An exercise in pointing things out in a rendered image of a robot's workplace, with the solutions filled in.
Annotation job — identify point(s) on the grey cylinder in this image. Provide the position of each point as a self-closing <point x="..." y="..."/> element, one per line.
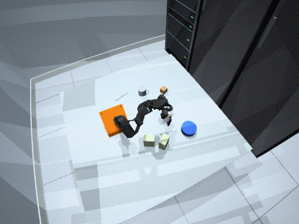
<point x="141" y="90"/>

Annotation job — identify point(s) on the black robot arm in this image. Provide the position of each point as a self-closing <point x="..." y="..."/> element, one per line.
<point x="123" y="124"/>

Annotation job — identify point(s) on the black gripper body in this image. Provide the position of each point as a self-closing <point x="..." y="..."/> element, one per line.
<point x="164" y="113"/>

